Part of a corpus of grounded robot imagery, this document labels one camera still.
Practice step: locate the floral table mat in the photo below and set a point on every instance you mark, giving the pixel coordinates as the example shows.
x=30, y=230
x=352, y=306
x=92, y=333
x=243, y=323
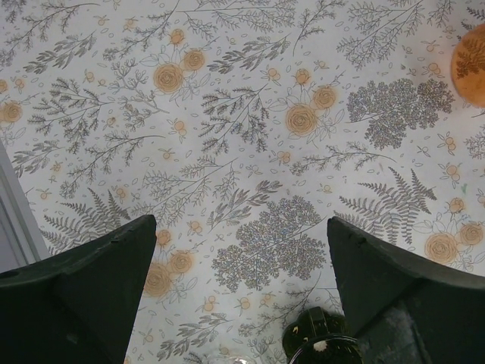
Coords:
x=242, y=127

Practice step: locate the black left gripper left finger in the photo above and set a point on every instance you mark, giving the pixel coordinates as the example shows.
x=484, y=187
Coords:
x=78, y=306

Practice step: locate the clear glass dripper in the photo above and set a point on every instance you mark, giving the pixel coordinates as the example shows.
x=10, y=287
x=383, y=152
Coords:
x=228, y=359

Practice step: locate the olive green glass dripper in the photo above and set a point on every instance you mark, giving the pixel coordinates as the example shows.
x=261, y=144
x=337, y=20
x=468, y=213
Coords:
x=318, y=336

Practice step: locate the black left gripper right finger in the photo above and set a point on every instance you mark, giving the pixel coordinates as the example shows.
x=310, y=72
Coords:
x=401, y=307

